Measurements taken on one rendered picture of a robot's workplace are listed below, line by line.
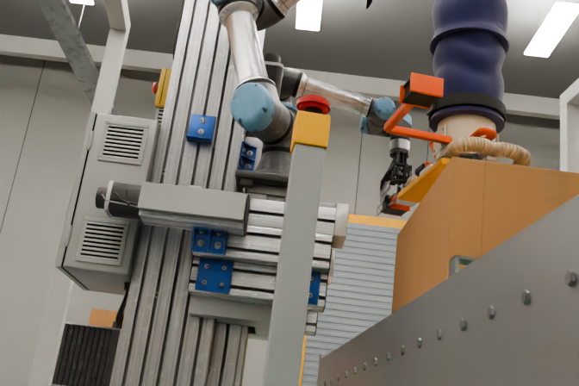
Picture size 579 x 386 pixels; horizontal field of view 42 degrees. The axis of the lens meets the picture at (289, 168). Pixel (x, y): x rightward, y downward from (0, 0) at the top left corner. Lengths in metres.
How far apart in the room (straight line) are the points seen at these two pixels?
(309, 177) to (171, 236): 0.81
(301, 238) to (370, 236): 10.62
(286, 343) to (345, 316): 10.35
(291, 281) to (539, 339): 0.76
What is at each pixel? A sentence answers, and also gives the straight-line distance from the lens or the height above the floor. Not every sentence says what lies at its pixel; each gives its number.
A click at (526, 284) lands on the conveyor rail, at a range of 0.77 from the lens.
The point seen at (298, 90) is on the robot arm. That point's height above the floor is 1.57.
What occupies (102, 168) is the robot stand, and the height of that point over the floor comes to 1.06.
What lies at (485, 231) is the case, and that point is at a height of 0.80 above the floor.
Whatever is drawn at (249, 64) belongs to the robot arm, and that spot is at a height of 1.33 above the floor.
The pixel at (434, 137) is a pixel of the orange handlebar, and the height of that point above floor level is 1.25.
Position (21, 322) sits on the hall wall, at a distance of 12.42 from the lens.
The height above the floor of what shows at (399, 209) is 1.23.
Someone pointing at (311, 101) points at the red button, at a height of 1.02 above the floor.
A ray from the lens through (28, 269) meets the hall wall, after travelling 12.56.
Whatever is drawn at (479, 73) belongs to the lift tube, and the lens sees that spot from 2.32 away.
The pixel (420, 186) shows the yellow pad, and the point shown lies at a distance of 2.24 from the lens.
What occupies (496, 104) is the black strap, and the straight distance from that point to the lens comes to 2.29.
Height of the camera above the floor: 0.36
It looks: 20 degrees up
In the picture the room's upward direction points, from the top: 7 degrees clockwise
